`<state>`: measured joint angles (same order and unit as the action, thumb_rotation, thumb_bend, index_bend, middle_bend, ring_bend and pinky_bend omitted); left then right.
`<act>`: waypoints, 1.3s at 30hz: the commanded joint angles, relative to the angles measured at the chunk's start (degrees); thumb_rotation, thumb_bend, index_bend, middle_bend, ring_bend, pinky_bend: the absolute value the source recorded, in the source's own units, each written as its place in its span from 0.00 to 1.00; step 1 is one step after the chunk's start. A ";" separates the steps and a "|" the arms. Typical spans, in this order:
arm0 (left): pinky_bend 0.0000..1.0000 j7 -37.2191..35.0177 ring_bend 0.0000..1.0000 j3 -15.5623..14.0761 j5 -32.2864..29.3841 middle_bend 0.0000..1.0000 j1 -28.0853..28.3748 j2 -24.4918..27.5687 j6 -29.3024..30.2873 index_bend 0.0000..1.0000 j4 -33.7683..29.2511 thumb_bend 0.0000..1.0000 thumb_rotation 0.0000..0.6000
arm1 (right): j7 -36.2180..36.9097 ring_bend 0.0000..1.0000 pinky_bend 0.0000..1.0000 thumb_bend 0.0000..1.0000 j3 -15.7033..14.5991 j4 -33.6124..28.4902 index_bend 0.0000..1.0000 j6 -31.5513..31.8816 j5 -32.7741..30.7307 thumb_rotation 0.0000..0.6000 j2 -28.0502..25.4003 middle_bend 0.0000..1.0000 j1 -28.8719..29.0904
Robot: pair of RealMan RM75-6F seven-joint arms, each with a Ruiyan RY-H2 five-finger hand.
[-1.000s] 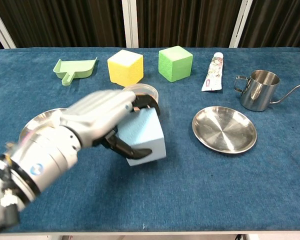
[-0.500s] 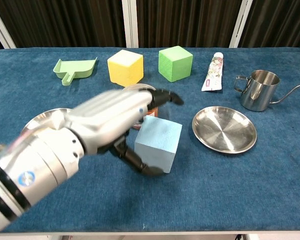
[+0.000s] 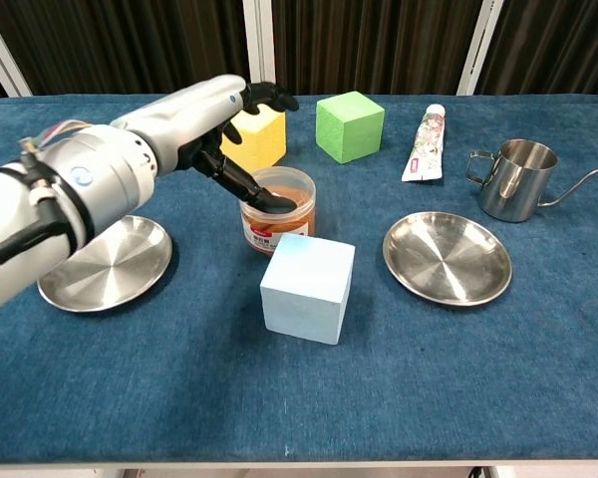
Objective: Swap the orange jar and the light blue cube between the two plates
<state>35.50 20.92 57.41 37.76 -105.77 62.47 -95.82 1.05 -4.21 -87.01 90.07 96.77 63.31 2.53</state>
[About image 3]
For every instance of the white frame post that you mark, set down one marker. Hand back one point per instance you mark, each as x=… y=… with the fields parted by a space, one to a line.
x=5 y=55
x=478 y=50
x=259 y=45

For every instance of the steel gooseneck pitcher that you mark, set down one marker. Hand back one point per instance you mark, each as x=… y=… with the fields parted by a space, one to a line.
x=518 y=184

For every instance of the green foam cube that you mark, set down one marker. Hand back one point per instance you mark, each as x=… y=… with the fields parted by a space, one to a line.
x=349 y=124

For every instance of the blue table cloth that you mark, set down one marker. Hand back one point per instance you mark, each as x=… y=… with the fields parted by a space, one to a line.
x=428 y=373

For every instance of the light blue foam cube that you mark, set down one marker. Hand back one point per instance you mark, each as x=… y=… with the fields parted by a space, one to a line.
x=306 y=294

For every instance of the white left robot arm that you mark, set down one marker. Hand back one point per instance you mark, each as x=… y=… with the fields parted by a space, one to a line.
x=55 y=199

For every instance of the clear jar brown powder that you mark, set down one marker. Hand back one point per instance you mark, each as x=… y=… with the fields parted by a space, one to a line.
x=289 y=229

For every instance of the white toothpaste tube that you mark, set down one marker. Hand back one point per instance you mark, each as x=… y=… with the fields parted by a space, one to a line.
x=426 y=144

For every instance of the yellow foam cube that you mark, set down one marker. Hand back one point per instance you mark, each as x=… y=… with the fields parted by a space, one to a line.
x=264 y=139

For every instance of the round steel plate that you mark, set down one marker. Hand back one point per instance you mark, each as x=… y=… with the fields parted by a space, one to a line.
x=448 y=259
x=114 y=269

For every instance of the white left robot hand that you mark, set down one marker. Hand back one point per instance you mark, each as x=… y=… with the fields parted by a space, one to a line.
x=189 y=119

